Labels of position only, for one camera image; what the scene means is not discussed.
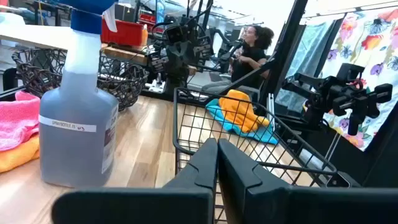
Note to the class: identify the person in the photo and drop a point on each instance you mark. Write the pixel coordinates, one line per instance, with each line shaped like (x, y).
(248, 59)

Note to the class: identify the red plastic bin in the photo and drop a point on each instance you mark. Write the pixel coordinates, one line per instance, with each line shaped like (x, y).
(124, 32)

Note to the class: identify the teal patterned curtain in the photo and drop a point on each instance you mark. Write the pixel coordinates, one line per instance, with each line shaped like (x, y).
(308, 46)

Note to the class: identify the white table top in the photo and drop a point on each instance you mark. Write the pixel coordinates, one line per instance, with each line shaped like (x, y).
(31, 35)

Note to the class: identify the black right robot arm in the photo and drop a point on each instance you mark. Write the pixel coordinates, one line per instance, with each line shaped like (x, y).
(308, 90)

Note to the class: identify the orange microfiber towel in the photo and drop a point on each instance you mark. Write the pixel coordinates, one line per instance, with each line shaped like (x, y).
(239, 112)
(15, 157)

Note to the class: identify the pink microfiber towel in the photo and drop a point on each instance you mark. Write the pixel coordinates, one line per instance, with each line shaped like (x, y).
(15, 121)

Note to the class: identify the background black robot arm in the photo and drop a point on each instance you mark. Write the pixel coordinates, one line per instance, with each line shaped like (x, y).
(180, 53)

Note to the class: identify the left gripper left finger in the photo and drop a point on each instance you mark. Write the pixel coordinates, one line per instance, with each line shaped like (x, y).
(140, 205)

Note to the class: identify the small orange bottle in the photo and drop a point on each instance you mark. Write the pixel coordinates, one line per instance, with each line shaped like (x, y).
(144, 35)

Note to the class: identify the teal microfiber towel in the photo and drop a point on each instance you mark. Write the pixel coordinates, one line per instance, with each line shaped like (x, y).
(264, 135)

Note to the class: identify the floral patterned curtain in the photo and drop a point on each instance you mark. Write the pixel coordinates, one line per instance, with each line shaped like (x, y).
(367, 40)

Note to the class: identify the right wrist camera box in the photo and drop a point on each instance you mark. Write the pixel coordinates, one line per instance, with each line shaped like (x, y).
(349, 72)

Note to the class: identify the spray bottle with blue cap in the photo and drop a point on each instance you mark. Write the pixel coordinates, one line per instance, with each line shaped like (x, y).
(77, 124)

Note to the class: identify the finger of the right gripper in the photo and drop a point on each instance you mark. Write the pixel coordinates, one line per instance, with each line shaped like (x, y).
(351, 124)
(357, 124)

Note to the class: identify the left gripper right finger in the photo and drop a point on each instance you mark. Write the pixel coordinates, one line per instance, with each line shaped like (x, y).
(280, 205)

